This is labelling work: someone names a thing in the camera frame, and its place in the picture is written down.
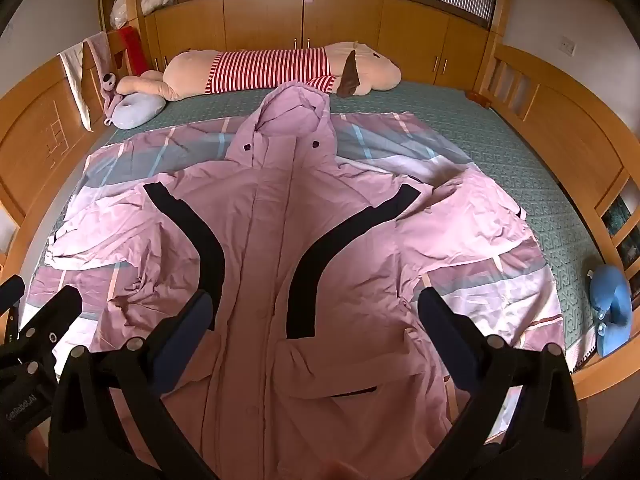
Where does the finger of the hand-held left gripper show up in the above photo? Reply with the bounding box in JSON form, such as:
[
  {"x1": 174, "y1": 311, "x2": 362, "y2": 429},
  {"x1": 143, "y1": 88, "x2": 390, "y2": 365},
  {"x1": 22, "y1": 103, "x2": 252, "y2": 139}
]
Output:
[
  {"x1": 17, "y1": 285, "x2": 84, "y2": 367},
  {"x1": 0, "y1": 274, "x2": 26, "y2": 317}
]

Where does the large plush toy striped shirt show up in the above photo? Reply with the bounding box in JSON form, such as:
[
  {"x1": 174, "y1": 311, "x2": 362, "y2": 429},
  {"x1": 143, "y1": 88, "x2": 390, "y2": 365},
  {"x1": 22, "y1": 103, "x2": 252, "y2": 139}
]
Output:
[{"x1": 117, "y1": 40, "x2": 402, "y2": 101}]

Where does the white towel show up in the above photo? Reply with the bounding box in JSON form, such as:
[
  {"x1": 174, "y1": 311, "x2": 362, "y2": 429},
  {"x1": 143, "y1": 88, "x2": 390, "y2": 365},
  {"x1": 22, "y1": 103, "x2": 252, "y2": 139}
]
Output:
[{"x1": 58, "y1": 42, "x2": 95, "y2": 132}]

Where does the pink grey plaid bed sheet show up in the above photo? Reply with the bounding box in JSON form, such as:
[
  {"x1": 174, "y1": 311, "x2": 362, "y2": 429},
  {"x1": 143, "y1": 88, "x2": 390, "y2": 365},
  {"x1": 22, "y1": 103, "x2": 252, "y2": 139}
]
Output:
[{"x1": 25, "y1": 110, "x2": 568, "y2": 441}]

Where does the purple neck pillow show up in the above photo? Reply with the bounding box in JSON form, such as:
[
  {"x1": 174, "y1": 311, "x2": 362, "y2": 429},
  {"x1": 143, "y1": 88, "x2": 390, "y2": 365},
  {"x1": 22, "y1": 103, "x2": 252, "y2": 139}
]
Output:
[{"x1": 112, "y1": 91, "x2": 167, "y2": 129}]

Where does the red cushion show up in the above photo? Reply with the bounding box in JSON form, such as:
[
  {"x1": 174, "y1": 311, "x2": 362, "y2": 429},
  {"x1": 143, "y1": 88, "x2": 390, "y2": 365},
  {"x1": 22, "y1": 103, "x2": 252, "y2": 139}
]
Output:
[{"x1": 118, "y1": 25, "x2": 152, "y2": 77}]

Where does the small pink plush toy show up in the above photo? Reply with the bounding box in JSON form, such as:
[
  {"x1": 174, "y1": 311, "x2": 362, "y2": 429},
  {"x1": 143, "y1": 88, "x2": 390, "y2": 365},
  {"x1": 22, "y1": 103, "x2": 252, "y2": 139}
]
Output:
[{"x1": 99, "y1": 72, "x2": 132, "y2": 127}]

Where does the green patterned bed mat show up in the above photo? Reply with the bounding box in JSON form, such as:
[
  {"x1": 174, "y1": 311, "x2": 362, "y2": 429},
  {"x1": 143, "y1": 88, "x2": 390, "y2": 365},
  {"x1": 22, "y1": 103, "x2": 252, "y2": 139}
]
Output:
[{"x1": 47, "y1": 80, "x2": 601, "y2": 361}]

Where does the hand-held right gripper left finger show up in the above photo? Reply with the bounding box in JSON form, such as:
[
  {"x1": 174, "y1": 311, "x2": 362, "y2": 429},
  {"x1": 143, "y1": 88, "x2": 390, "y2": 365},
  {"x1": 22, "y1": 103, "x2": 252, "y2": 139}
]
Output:
[{"x1": 47, "y1": 290, "x2": 221, "y2": 480}]

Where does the wooden headboard cabinet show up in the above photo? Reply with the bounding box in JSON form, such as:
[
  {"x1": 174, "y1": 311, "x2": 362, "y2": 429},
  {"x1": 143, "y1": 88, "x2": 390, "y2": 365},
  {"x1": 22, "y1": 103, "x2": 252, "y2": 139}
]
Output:
[{"x1": 142, "y1": 0, "x2": 493, "y2": 88}]

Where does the wooden bed frame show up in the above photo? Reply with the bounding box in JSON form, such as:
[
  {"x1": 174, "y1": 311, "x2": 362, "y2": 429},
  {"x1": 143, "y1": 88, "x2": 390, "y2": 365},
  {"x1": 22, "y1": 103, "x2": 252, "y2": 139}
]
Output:
[{"x1": 0, "y1": 35, "x2": 640, "y2": 403}]

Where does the pillow in plastic bag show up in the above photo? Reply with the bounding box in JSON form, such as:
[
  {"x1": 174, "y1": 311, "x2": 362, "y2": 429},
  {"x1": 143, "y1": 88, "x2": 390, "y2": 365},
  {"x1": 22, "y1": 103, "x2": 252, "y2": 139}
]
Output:
[{"x1": 109, "y1": 0, "x2": 138, "y2": 30}]

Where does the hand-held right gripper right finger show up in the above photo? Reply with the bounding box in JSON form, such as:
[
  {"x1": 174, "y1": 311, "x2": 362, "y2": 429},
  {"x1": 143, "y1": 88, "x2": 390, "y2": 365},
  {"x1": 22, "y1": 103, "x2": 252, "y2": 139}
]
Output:
[{"x1": 415, "y1": 287, "x2": 586, "y2": 480}]

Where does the blue plush neck pillow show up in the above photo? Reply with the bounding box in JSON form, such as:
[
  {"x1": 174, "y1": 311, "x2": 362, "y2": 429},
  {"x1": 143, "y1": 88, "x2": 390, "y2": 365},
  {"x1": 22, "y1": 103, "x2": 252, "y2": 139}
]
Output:
[{"x1": 588, "y1": 264, "x2": 634, "y2": 357}]

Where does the pink towel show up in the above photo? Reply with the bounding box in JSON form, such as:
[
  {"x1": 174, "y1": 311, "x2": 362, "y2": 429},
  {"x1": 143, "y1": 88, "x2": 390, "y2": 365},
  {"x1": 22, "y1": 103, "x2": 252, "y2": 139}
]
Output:
[{"x1": 84, "y1": 31, "x2": 120, "y2": 97}]

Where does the pink hooded jacket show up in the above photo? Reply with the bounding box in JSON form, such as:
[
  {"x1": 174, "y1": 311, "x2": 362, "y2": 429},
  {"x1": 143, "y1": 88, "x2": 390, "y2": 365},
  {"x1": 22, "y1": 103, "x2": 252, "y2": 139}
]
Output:
[{"x1": 44, "y1": 82, "x2": 528, "y2": 480}]

